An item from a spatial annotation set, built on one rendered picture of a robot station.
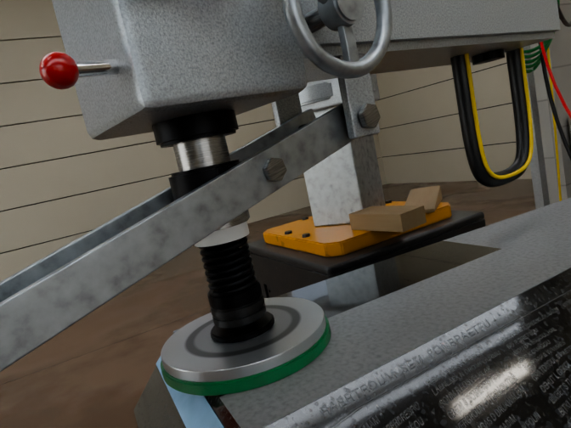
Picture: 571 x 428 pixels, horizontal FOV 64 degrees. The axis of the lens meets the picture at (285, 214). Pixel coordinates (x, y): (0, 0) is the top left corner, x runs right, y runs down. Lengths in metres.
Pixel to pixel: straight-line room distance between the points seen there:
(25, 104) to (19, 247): 1.77
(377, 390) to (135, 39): 0.41
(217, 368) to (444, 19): 0.57
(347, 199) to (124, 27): 1.11
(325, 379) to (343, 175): 1.01
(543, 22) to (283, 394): 0.81
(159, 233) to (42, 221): 6.10
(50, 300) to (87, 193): 6.13
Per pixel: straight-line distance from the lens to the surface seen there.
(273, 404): 0.49
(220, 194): 0.51
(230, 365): 0.52
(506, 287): 0.69
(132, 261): 0.48
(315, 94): 1.41
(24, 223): 6.57
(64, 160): 6.58
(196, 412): 0.56
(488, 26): 0.86
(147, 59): 0.45
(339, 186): 1.47
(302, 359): 0.53
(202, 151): 0.54
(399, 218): 1.24
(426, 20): 0.73
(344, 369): 0.52
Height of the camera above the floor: 1.07
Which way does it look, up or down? 8 degrees down
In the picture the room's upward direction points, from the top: 12 degrees counter-clockwise
